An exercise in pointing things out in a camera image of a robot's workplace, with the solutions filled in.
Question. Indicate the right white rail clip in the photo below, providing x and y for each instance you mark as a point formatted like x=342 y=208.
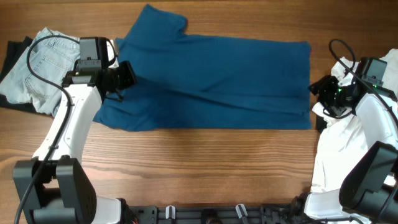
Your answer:
x=241 y=211

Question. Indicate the blue t-shirt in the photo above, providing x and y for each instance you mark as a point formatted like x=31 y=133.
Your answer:
x=198 y=81

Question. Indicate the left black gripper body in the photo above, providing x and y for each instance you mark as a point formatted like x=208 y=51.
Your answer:
x=122 y=77

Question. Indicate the white rail clip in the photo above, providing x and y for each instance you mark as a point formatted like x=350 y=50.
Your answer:
x=241 y=211
x=170 y=212

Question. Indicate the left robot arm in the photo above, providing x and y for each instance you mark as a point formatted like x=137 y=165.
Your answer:
x=52 y=186

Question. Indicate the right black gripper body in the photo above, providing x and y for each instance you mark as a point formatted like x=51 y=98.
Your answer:
x=325 y=92

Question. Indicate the light blue folded jeans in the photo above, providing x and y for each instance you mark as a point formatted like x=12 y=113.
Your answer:
x=50 y=59

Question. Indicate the left white rail clip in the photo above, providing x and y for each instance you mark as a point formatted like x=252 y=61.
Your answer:
x=170 y=212

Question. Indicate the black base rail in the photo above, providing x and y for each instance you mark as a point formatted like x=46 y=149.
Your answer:
x=266 y=214

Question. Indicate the black folded garment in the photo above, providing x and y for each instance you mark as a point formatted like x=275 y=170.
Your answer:
x=14 y=51

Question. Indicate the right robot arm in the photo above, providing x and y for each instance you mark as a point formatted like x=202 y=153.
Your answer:
x=364 y=194

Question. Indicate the white garment pile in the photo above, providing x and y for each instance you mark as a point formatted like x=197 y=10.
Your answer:
x=341 y=146

